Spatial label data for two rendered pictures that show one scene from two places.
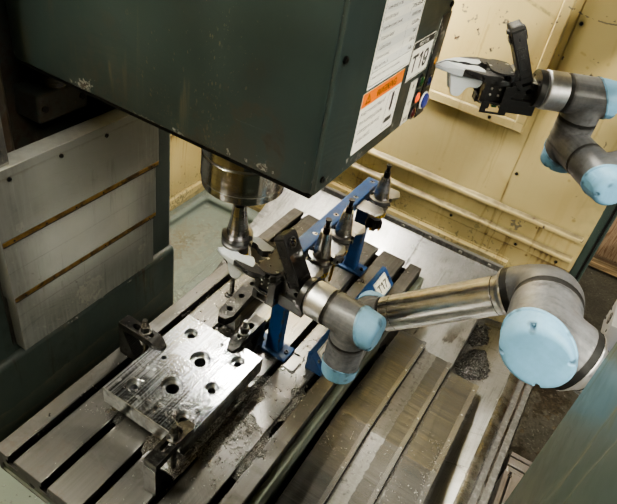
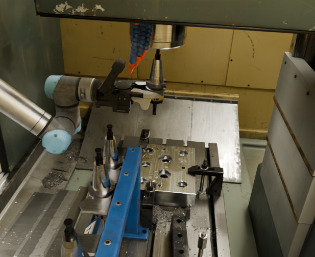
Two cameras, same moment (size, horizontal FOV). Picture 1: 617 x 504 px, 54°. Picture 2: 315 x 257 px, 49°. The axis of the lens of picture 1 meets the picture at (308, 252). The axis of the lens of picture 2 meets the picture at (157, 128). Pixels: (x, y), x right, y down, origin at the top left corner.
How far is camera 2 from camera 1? 1.89 m
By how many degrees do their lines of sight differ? 109
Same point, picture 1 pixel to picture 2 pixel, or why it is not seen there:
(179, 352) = (178, 172)
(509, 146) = not seen: outside the picture
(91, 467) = not seen: hidden behind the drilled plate
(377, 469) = (32, 240)
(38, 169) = (290, 72)
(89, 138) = (304, 82)
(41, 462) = (195, 144)
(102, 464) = not seen: hidden behind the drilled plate
